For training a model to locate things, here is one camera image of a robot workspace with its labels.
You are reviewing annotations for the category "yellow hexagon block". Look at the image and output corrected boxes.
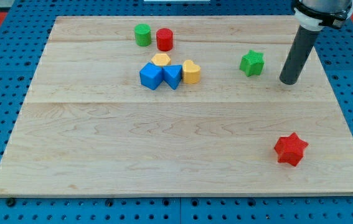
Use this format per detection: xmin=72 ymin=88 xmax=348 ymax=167
xmin=151 ymin=53 xmax=171 ymax=67

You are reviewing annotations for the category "blue triangle block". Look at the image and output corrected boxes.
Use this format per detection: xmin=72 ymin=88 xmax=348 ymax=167
xmin=162 ymin=65 xmax=182 ymax=90

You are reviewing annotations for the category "grey cylindrical pointer rod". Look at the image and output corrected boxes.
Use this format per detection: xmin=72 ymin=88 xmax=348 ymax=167
xmin=279 ymin=26 xmax=320 ymax=85

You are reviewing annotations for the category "red star block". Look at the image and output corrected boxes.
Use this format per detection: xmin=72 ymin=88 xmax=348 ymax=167
xmin=274 ymin=133 xmax=309 ymax=167

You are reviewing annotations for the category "blue cube block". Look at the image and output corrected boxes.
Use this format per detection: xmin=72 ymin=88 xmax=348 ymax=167
xmin=139 ymin=63 xmax=163 ymax=90

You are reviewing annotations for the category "light wooden board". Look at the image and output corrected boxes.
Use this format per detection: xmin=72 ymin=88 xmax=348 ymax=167
xmin=0 ymin=16 xmax=353 ymax=198

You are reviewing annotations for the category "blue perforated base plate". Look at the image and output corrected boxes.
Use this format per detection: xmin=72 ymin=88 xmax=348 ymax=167
xmin=0 ymin=0 xmax=353 ymax=223

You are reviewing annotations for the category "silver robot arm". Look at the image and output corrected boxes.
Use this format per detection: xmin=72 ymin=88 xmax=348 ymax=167
xmin=291 ymin=0 xmax=353 ymax=32

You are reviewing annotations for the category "red cylinder block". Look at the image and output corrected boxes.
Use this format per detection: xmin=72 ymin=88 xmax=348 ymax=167
xmin=156 ymin=28 xmax=173 ymax=52

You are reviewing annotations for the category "green star block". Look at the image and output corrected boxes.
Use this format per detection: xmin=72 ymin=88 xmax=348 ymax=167
xmin=239 ymin=50 xmax=265 ymax=77

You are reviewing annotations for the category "green cylinder block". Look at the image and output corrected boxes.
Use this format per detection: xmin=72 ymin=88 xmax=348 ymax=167
xmin=134 ymin=24 xmax=151 ymax=47

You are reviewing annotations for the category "yellow heart block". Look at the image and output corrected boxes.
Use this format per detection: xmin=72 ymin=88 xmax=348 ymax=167
xmin=182 ymin=60 xmax=201 ymax=84

